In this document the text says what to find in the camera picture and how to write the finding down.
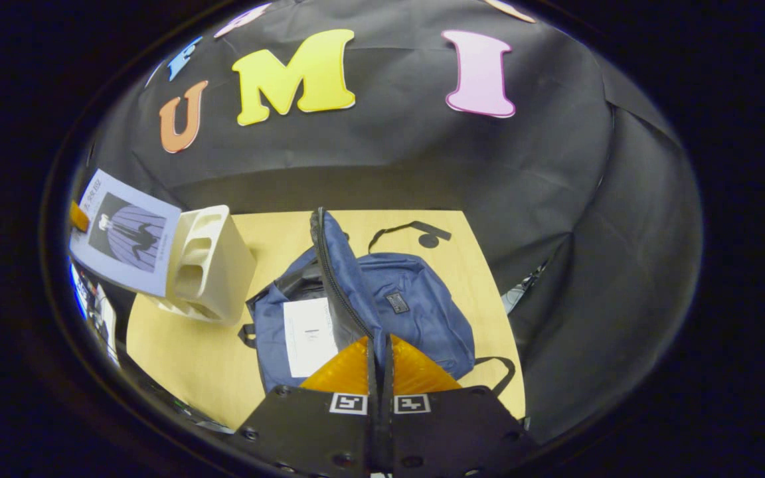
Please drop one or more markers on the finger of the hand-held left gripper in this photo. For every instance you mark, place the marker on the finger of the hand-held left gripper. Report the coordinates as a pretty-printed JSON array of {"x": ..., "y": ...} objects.
[{"x": 79, "y": 218}]

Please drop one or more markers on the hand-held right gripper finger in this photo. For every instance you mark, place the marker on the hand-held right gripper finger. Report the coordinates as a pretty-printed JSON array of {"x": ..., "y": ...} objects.
[
  {"x": 374, "y": 431},
  {"x": 387, "y": 431}
]

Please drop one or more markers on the book with purple figure cover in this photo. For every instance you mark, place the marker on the book with purple figure cover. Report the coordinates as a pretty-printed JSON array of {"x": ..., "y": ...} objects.
[{"x": 127, "y": 232}]

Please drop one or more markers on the blue schoolbag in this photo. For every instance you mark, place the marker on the blue schoolbag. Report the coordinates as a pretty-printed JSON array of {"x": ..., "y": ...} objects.
[{"x": 422, "y": 325}]

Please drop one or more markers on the white book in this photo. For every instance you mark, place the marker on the white book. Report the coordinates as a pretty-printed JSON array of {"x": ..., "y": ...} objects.
[{"x": 306, "y": 318}]

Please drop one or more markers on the white bookshelf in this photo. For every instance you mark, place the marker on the white bookshelf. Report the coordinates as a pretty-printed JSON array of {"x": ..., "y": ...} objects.
[{"x": 223, "y": 272}]

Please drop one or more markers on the white printed packaging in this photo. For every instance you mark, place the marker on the white printed packaging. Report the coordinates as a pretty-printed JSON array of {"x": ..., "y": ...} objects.
[{"x": 93, "y": 305}]

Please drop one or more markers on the black backdrop cloth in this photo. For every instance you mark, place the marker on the black backdrop cloth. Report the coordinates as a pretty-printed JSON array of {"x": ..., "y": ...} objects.
[{"x": 389, "y": 159}]

